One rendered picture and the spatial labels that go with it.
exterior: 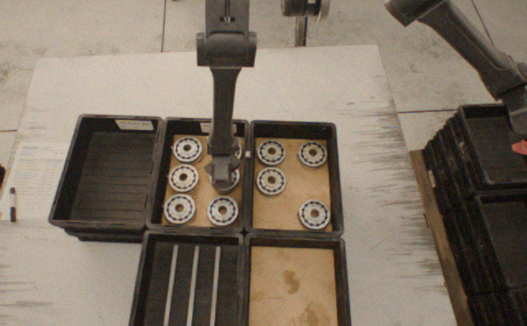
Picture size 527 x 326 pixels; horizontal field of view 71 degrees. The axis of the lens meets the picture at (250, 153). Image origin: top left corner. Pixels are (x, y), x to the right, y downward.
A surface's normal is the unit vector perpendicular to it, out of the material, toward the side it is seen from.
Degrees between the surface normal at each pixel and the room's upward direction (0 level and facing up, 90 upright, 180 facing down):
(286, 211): 0
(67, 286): 0
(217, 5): 45
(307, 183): 0
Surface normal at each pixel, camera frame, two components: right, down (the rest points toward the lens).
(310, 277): 0.00, -0.46
